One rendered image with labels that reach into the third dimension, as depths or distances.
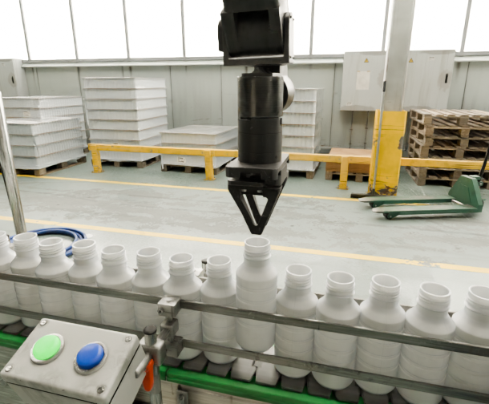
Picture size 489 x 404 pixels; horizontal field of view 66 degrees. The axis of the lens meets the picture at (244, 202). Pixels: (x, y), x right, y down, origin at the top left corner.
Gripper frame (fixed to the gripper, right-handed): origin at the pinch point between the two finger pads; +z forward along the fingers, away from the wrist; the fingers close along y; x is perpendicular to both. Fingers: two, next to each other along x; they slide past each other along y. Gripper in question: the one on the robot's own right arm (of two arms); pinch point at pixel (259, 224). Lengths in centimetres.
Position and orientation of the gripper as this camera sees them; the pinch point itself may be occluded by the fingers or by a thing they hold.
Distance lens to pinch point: 52.2
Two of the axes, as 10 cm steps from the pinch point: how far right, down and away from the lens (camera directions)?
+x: -9.7, -0.8, 2.4
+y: 2.6, -3.0, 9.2
